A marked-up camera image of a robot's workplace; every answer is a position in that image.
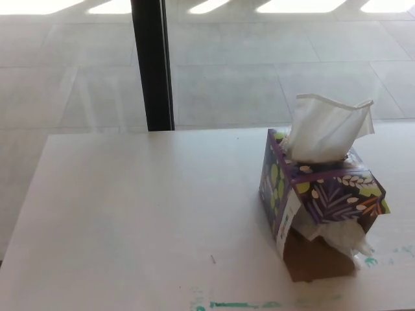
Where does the purple floral tissue box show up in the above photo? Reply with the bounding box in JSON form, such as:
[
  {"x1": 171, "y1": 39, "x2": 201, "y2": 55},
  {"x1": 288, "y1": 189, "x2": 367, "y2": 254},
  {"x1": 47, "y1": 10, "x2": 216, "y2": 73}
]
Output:
[{"x1": 258, "y1": 127, "x2": 392, "y2": 282}]

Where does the white pulled-out tissue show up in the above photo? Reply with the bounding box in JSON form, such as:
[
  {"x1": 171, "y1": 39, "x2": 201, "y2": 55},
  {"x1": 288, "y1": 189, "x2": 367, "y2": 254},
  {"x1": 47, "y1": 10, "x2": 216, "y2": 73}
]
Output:
[{"x1": 285, "y1": 93, "x2": 376, "y2": 163}]

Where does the crumpled white tissue wad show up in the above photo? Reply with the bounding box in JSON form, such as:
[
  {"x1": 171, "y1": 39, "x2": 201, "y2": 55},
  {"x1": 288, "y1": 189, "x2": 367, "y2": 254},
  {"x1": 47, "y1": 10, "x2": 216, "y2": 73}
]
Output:
[{"x1": 303, "y1": 220, "x2": 375, "y2": 270}]

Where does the black window frame post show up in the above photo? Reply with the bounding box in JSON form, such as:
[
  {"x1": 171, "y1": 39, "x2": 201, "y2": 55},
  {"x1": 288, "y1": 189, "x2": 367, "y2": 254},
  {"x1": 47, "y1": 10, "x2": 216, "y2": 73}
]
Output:
[{"x1": 130, "y1": 0, "x2": 176, "y2": 132}]

